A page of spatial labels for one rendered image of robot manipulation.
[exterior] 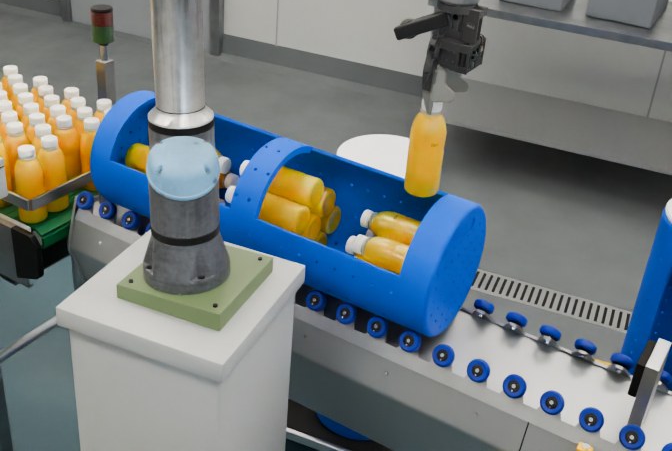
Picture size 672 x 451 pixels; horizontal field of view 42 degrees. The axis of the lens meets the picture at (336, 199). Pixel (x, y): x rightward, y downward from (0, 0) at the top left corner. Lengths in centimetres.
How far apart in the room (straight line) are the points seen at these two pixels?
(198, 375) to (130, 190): 68
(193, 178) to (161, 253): 15
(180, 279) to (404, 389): 57
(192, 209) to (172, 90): 21
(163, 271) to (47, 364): 179
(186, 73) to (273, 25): 417
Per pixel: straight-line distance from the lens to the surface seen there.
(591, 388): 183
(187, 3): 147
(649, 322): 239
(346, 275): 173
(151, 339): 146
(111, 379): 159
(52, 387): 315
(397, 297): 169
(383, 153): 233
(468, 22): 156
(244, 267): 156
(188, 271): 148
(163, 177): 142
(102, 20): 263
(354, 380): 187
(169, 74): 150
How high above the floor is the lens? 206
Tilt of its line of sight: 29 degrees down
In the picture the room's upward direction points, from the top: 5 degrees clockwise
